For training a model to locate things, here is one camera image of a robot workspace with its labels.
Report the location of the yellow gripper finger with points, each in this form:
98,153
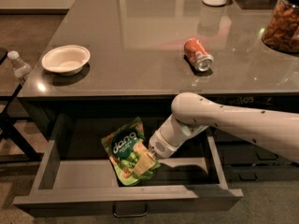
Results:
146,161

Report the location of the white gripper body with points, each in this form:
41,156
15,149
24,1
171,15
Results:
159,146

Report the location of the green rice chip bag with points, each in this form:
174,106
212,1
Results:
124,148

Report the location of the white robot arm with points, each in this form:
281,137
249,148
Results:
191,114

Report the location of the open grey top drawer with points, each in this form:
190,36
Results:
76,178

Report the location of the red soda can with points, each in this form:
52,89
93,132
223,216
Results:
197,55

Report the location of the black side table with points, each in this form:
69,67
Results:
7,123

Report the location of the white paper bowl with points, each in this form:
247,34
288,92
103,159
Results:
66,60

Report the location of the glass jar of nuts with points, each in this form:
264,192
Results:
282,32

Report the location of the clear plastic water bottle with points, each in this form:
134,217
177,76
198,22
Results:
21,69

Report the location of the metal drawer handle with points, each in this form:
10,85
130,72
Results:
129,209

